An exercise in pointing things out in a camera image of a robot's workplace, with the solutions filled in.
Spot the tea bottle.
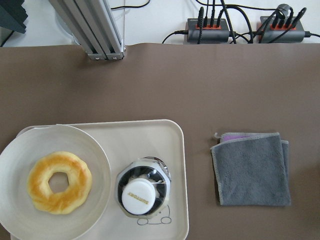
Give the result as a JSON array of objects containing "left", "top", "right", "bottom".
[{"left": 115, "top": 156, "right": 172, "bottom": 219}]

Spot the beige rabbit tray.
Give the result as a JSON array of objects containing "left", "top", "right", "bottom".
[{"left": 16, "top": 119, "right": 189, "bottom": 240}]

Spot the donut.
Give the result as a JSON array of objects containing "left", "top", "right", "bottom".
[{"left": 27, "top": 151, "right": 93, "bottom": 215}]

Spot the grey usb hub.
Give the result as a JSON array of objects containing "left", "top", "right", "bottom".
[
  {"left": 185, "top": 18, "right": 230, "bottom": 44},
  {"left": 257, "top": 14, "right": 306, "bottom": 44}
]

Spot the grey folded cloth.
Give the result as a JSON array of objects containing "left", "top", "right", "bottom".
[{"left": 210, "top": 132, "right": 291, "bottom": 207}]

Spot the white plate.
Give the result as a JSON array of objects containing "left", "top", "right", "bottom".
[{"left": 0, "top": 125, "right": 111, "bottom": 240}]

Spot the aluminium frame post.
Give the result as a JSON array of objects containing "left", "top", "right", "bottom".
[{"left": 50, "top": 0, "right": 125, "bottom": 60}]

